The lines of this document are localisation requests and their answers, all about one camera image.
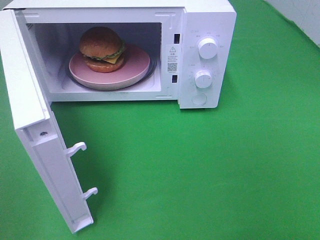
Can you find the white microwave oven body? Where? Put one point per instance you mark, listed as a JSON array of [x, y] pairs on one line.
[[168, 30]]

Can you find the green table cloth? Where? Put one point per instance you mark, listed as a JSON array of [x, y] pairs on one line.
[[246, 170]]

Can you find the glass microwave turntable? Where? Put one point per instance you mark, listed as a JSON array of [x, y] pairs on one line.
[[144, 84]]

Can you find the white microwave door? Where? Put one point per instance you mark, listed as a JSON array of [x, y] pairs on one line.
[[35, 123]]

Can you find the burger with sesame-free bun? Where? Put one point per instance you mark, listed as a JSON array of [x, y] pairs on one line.
[[102, 49]]

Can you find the white upper power knob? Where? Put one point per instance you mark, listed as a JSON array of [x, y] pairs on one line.
[[207, 47]]

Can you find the white door release button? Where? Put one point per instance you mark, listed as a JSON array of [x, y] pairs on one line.
[[199, 99]]

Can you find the white lower timer knob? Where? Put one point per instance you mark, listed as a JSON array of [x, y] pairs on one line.
[[203, 79]]

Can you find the pink round plate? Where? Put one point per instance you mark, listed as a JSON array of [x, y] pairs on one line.
[[135, 67]]

